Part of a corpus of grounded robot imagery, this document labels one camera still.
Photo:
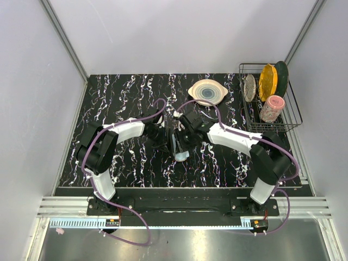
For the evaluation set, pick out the light blue cleaning cloth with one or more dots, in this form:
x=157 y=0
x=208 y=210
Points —
x=178 y=153

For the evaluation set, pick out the black wire dish rack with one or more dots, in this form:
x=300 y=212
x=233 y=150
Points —
x=289 y=118

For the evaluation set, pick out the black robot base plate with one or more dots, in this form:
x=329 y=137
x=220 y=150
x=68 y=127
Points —
x=128 y=217

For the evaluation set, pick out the grey speckled plate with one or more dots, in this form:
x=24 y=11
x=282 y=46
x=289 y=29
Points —
x=249 y=89

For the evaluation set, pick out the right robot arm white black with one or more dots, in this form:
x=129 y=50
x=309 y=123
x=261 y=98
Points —
x=265 y=150

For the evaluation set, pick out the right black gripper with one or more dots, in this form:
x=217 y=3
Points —
x=193 y=144

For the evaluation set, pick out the black marble pattern mat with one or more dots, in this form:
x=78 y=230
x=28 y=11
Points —
x=111 y=98

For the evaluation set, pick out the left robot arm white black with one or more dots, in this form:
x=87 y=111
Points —
x=98 y=143

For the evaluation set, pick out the dark green plate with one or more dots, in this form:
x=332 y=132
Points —
x=283 y=78

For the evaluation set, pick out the yellow scalloped plate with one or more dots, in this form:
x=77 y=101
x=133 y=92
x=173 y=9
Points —
x=267 y=82

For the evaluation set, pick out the pink patterned cup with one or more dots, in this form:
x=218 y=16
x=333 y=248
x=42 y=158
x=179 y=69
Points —
x=272 y=108

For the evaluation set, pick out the beige plate blue rings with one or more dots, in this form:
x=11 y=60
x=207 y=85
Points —
x=208 y=92

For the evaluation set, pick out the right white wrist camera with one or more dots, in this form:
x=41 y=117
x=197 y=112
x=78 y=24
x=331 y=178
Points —
x=176 y=116

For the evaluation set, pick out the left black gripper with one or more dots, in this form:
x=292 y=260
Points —
x=162 y=144

